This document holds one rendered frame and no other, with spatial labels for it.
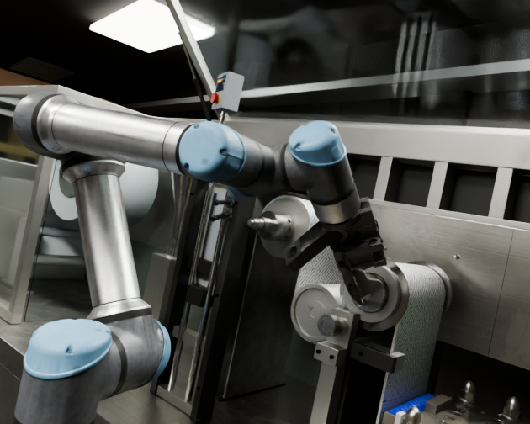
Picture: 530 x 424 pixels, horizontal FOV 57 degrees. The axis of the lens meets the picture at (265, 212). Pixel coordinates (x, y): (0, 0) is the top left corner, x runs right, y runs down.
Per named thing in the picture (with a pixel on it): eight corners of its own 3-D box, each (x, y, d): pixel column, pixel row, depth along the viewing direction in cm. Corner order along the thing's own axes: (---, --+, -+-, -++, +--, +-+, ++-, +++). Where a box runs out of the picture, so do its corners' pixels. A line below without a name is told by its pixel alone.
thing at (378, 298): (390, 281, 91) (378, 318, 92) (394, 281, 93) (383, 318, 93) (357, 267, 96) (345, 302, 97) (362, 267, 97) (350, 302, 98)
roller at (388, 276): (338, 313, 98) (349, 257, 98) (392, 309, 118) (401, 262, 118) (391, 330, 91) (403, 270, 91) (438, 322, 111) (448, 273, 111)
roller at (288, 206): (254, 251, 116) (266, 193, 116) (311, 257, 135) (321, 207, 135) (301, 264, 107) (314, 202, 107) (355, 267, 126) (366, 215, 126)
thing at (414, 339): (376, 418, 92) (395, 323, 92) (422, 397, 110) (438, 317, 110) (378, 419, 92) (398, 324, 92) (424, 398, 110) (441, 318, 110)
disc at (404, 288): (332, 318, 100) (347, 248, 100) (334, 318, 100) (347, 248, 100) (400, 341, 91) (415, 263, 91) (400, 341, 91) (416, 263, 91)
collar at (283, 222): (253, 236, 109) (258, 209, 109) (269, 238, 114) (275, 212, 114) (275, 241, 105) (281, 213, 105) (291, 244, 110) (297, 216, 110)
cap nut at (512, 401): (499, 415, 106) (503, 394, 106) (503, 411, 108) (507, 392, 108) (517, 422, 103) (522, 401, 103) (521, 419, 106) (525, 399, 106)
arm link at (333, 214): (310, 211, 74) (307, 181, 81) (319, 232, 77) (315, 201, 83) (358, 198, 73) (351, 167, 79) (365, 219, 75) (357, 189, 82)
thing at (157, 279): (123, 336, 148) (159, 154, 148) (159, 333, 159) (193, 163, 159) (151, 352, 139) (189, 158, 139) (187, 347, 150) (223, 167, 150)
